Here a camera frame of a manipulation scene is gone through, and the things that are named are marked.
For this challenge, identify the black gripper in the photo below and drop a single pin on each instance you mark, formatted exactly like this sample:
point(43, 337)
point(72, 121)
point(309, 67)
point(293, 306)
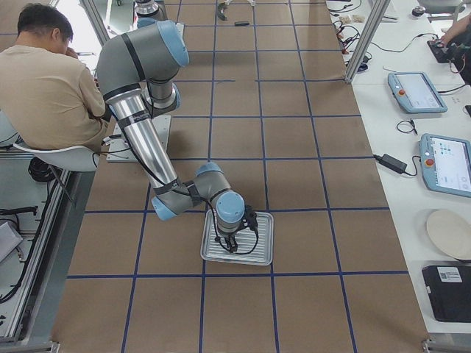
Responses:
point(228, 238)

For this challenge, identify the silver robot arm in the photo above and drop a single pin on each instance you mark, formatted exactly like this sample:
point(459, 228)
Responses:
point(135, 72)
point(154, 9)

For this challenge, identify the ribbed silver metal tray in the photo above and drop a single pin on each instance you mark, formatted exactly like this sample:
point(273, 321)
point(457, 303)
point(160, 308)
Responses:
point(252, 249)

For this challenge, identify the white plastic chair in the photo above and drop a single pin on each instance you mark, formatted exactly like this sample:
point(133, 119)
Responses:
point(75, 158)

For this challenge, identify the black power adapter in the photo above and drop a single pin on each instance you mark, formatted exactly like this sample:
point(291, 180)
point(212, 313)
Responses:
point(391, 163)

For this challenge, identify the beige round plate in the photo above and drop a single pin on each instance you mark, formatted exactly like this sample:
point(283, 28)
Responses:
point(450, 233)

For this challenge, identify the black flat box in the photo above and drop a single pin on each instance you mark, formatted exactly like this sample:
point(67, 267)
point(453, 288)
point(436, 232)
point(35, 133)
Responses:
point(448, 288)

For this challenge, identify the near blue teach pendant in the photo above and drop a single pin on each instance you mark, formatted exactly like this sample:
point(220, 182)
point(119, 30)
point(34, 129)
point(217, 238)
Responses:
point(445, 163)

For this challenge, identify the blue teach pendant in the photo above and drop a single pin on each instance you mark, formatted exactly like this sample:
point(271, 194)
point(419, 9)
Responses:
point(415, 93)
point(445, 163)

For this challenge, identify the seated man in beige shirt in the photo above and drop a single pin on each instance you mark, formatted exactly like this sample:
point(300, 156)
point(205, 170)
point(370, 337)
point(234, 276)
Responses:
point(47, 93)

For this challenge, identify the far blue teach pendant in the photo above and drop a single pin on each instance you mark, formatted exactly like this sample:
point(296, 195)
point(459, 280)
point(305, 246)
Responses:
point(415, 93)

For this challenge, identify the olive brake shoe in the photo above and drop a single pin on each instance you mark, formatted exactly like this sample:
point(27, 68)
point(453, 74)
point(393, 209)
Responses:
point(221, 7)

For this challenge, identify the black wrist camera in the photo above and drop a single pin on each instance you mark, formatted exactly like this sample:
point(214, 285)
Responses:
point(250, 218)

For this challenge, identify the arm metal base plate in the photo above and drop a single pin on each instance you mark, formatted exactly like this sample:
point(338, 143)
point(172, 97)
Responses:
point(118, 149)
point(179, 29)

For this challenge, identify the aluminium frame post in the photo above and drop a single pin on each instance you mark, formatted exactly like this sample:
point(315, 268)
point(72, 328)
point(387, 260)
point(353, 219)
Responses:
point(370, 27)

